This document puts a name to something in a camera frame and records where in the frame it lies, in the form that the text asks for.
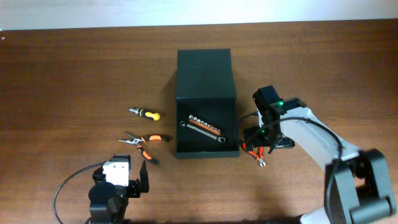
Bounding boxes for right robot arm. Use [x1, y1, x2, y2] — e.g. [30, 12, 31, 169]
[242, 85, 397, 223]

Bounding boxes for silver ratchet wrench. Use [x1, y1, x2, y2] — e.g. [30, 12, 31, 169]
[179, 121, 226, 143]

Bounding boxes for red diagonal cutting pliers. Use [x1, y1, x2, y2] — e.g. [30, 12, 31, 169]
[241, 143, 266, 167]

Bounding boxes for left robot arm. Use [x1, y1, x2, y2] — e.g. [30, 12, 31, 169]
[87, 154, 149, 224]

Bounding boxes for orange socket holder rail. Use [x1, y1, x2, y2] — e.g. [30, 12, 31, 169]
[188, 114, 221, 136]

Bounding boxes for orange black needle-nose pliers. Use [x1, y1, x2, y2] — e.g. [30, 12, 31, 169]
[118, 132, 170, 165]

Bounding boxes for black open gift box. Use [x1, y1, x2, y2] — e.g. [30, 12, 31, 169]
[175, 49, 240, 159]

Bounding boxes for yellow black stubby screwdriver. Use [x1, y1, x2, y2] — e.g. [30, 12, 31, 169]
[128, 107, 160, 121]

